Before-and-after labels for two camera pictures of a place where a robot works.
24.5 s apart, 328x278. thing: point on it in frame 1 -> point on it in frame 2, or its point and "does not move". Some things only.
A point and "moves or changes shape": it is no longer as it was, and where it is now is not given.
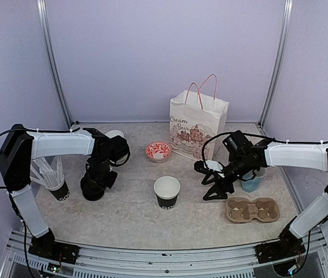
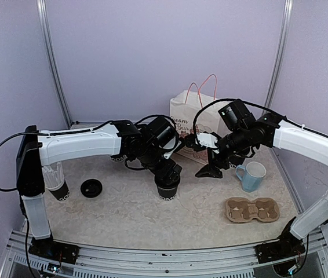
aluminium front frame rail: [222, 262] does not move
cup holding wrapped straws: [48, 171] does not move
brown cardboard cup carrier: [241, 209] does not move
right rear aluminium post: [285, 39] does not move
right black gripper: [219, 188] -> [214, 158]
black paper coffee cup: [167, 189] moves or changes shape
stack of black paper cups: [113, 133] moves or changes shape
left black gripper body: [99, 172] -> [150, 160]
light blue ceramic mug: [252, 185] does not move
